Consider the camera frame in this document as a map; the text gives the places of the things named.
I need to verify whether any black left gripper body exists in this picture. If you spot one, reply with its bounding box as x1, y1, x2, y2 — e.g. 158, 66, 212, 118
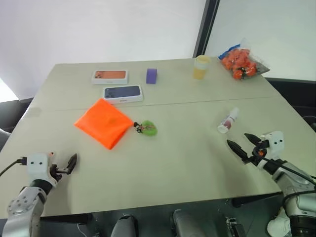
49, 163, 71, 182

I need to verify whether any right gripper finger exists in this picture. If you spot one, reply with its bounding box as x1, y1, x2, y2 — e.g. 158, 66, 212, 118
226, 139, 250, 162
244, 133, 262, 144

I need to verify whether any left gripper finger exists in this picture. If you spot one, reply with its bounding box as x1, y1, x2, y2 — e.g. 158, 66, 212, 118
67, 153, 78, 175

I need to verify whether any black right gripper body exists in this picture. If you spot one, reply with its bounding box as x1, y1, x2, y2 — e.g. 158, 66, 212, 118
241, 139, 270, 169

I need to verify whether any clear bag of orange items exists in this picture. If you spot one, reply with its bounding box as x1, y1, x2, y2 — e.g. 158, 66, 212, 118
217, 37, 271, 80

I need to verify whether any white spray bottle red label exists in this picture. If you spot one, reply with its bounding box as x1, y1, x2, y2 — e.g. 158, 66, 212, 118
217, 107, 240, 134

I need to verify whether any grey chair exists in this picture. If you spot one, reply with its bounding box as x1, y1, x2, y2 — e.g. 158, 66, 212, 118
0, 127, 12, 152

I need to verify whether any white lumpy object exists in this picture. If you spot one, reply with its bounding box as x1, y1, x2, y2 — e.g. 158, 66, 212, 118
267, 209, 292, 237

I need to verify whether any black cabinet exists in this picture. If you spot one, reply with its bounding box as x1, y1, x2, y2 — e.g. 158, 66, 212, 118
0, 97, 34, 134

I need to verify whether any black ribbed device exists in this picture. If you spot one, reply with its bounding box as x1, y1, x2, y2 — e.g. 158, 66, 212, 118
225, 216, 247, 237

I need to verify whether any narrow dark grey rounded shape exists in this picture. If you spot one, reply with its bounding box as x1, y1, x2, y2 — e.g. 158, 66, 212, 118
110, 214, 139, 237

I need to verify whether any white phone box dark print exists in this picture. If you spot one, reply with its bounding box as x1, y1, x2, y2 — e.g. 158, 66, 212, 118
102, 84, 144, 104

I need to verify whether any yellow translucent plastic cup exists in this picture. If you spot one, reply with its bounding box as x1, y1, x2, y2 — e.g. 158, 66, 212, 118
192, 55, 211, 80

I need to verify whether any wide dark grey rounded shape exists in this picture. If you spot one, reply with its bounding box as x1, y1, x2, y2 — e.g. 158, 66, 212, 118
170, 209, 229, 237

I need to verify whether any white phone box orange print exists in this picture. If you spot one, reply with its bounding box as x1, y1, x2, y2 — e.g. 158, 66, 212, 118
91, 69, 130, 85

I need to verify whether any purple block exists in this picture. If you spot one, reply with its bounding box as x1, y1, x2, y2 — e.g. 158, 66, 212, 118
145, 68, 159, 84

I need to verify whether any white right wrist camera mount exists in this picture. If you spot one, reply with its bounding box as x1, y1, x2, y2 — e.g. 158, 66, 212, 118
261, 131, 285, 159

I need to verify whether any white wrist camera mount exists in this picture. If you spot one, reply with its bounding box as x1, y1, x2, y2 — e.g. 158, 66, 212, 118
261, 131, 285, 159
26, 152, 59, 189

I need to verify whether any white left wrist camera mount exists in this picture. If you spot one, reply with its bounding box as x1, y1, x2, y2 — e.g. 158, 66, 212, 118
26, 152, 59, 189

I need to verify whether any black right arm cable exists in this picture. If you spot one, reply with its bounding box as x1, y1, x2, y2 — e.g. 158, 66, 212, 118
261, 157, 316, 198

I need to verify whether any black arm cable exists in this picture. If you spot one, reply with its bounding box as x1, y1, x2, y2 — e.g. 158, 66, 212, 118
261, 157, 316, 198
0, 156, 28, 177

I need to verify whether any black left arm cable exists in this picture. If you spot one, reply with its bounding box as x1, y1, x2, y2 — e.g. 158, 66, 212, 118
0, 156, 28, 177

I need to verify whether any orange cloth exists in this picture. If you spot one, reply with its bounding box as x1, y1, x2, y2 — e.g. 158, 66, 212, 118
73, 97, 135, 151

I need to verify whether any black bench with cable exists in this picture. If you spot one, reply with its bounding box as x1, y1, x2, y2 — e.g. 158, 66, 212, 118
264, 77, 316, 133

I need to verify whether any green fuzzy keychain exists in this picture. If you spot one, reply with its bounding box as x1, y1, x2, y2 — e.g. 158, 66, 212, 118
133, 119, 158, 136

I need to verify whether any dark window frame post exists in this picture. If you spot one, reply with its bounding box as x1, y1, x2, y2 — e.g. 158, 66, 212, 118
192, 0, 221, 59

